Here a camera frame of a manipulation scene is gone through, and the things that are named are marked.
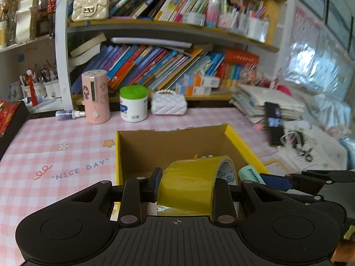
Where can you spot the red tassel charm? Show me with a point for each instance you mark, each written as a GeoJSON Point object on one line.
{"type": "Point", "coordinates": [33, 95]}

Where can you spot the white printed paper sheets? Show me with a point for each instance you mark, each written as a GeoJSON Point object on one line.
{"type": "Point", "coordinates": [319, 141]}

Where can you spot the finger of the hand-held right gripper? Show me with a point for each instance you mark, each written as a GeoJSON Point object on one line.
{"type": "Point", "coordinates": [330, 176]}
{"type": "Point", "coordinates": [273, 182]}

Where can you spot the orange white medicine box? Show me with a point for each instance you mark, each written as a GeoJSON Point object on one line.
{"type": "Point", "coordinates": [192, 90]}
{"type": "Point", "coordinates": [202, 81]}

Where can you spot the pink checkered tablecloth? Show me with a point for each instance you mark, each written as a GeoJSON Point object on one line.
{"type": "Point", "coordinates": [69, 149]}

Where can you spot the row of thin colourful books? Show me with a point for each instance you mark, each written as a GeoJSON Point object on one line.
{"type": "Point", "coordinates": [166, 0]}

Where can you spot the row of blue children's books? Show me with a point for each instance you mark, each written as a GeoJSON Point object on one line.
{"type": "Point", "coordinates": [144, 66]}

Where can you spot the white cup of pens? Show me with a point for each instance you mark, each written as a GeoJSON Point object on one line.
{"type": "Point", "coordinates": [258, 29]}

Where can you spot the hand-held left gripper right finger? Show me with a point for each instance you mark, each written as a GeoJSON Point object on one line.
{"type": "Point", "coordinates": [222, 189]}

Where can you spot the small spray bottle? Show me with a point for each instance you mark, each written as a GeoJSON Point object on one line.
{"type": "Point", "coordinates": [69, 114]}

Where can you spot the white jar green lid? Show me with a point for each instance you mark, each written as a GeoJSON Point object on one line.
{"type": "Point", "coordinates": [133, 105]}

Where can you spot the wall calendar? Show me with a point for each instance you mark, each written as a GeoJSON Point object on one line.
{"type": "Point", "coordinates": [305, 30]}

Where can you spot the gold tape roll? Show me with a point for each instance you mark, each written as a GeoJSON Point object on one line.
{"type": "Point", "coordinates": [188, 185]}

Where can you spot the scissors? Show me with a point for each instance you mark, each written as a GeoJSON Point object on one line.
{"type": "Point", "coordinates": [306, 153]}

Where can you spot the yellow cardboard box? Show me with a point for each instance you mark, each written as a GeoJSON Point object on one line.
{"type": "Point", "coordinates": [166, 146]}

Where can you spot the white quilted handbag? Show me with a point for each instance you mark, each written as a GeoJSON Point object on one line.
{"type": "Point", "coordinates": [168, 103]}

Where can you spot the white paper ribbon ornament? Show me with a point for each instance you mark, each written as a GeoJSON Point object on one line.
{"type": "Point", "coordinates": [25, 19]}

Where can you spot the pink pencil organizer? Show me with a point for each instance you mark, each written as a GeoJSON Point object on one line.
{"type": "Point", "coordinates": [233, 20]}

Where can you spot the beige pearl handbag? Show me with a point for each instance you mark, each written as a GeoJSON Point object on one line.
{"type": "Point", "coordinates": [90, 5]}

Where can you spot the silver foil sheet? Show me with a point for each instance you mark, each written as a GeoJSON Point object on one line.
{"type": "Point", "coordinates": [319, 66]}

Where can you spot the red boxed book set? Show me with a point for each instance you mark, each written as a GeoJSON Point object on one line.
{"type": "Point", "coordinates": [241, 61]}

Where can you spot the black electronic keyboard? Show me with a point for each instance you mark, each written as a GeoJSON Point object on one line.
{"type": "Point", "coordinates": [14, 134]}

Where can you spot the mint green plastic tool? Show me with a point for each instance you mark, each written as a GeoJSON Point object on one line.
{"type": "Point", "coordinates": [249, 175]}

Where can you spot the white bottle yellow label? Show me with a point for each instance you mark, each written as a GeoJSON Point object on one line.
{"type": "Point", "coordinates": [2, 34]}

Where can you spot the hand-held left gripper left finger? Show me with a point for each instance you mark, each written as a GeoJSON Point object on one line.
{"type": "Point", "coordinates": [155, 184]}

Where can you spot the black smartphone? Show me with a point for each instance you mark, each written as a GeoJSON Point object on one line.
{"type": "Point", "coordinates": [274, 124]}

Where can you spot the white cubby shelf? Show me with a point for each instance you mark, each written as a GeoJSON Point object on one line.
{"type": "Point", "coordinates": [33, 43]}

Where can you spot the pink white bottle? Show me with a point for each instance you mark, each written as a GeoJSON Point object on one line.
{"type": "Point", "coordinates": [213, 9]}

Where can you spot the stack of papers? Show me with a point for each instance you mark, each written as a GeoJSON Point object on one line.
{"type": "Point", "coordinates": [266, 102]}

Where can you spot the pink desktop humidifier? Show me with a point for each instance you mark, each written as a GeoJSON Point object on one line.
{"type": "Point", "coordinates": [95, 97]}

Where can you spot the white bookshelf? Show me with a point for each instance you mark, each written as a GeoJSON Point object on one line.
{"type": "Point", "coordinates": [61, 61]}

